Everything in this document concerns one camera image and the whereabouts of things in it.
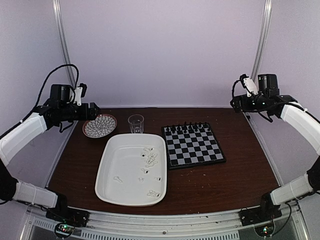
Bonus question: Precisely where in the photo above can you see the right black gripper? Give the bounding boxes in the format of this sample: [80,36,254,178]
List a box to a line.
[230,91,268,114]

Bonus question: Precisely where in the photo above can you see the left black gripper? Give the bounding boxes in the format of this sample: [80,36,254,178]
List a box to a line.
[60,102,101,121]

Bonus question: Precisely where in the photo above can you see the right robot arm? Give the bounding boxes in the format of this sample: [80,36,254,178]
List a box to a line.
[230,73,320,221]

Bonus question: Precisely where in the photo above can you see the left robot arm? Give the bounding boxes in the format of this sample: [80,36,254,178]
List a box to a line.
[0,83,100,222]

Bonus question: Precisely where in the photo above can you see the black chess pieces row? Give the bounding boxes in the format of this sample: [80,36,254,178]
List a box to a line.
[161,121,212,136]

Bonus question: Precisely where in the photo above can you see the white chess piece lone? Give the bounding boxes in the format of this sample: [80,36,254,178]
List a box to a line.
[113,176,123,183]

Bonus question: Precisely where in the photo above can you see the white chess piece pair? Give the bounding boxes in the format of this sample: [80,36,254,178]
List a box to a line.
[147,190,161,198]

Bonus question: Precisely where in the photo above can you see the patterned ceramic plate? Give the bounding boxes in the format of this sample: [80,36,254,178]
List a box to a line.
[82,114,117,139]

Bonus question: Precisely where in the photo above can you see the clear drinking glass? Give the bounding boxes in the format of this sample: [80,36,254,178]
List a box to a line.
[128,114,145,134]

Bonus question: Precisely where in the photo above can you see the black and white chessboard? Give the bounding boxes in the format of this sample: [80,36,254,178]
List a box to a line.
[161,128,227,170]

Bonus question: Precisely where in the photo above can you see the white rectangular tray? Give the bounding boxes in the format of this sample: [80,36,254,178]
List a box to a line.
[95,133,168,207]

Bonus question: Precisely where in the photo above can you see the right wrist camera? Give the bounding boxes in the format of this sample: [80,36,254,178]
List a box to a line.
[239,74,258,97]

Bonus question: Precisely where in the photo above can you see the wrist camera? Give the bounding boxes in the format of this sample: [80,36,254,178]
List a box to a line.
[239,74,258,97]
[73,83,87,106]

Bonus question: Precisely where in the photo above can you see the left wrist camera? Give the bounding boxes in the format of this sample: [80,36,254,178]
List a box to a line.
[73,83,87,106]

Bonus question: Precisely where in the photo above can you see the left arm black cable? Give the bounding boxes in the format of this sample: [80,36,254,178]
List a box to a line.
[32,63,81,111]

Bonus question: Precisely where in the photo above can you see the right aluminium frame post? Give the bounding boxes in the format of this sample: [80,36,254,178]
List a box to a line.
[251,0,273,83]

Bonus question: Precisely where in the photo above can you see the aluminium frame post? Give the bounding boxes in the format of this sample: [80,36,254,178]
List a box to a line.
[251,0,273,83]
[52,0,76,87]

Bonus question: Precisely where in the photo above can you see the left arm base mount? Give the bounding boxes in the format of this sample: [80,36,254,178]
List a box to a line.
[45,207,90,227]

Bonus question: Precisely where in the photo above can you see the left aluminium frame post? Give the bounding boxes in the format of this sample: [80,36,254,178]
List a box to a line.
[52,0,76,87]

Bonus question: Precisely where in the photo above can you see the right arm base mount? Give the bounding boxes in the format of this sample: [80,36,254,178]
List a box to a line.
[238,206,282,227]

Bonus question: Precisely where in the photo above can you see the front aluminium rail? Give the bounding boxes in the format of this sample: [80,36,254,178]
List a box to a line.
[18,193,310,240]

